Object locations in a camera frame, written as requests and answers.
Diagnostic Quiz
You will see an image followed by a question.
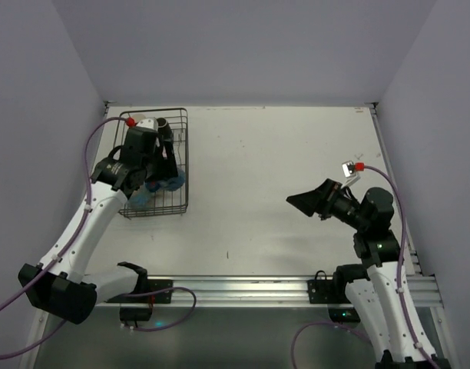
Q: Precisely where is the beige cup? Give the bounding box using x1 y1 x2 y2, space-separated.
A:
131 114 146 122

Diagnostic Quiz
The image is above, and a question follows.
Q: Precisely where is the aluminium mounting rail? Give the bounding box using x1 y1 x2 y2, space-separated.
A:
84 274 445 308

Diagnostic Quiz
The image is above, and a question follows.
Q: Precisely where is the dark blue mug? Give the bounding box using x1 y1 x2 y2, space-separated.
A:
144 169 186 193

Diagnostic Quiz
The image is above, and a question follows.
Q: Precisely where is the black cup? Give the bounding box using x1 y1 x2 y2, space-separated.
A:
156 118 174 145

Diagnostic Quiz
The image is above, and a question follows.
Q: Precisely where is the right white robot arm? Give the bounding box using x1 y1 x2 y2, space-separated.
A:
286 179 451 368

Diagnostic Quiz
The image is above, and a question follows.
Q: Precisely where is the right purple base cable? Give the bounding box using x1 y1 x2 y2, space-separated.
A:
290 321 374 369

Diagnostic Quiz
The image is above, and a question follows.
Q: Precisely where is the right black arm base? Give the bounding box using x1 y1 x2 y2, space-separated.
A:
306 270 359 323

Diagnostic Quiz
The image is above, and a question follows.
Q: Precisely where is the black wire dish rack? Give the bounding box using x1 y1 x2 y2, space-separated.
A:
119 108 189 219

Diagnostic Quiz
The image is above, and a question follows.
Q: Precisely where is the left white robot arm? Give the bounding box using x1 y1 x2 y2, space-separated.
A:
18 127 176 324

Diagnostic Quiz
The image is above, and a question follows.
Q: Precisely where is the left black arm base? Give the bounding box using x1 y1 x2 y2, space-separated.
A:
118 279 173 327

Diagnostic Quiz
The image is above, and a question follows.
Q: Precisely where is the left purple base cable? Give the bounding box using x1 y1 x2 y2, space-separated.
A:
121 286 198 332

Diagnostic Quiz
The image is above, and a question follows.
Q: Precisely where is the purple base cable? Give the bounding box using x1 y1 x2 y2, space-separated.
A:
290 321 374 369
121 286 198 332

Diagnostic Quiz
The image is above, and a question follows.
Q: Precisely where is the light blue handled cup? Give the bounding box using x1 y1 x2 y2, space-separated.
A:
128 187 151 209

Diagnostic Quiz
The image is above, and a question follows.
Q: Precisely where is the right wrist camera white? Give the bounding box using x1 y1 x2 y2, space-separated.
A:
342 161 365 188

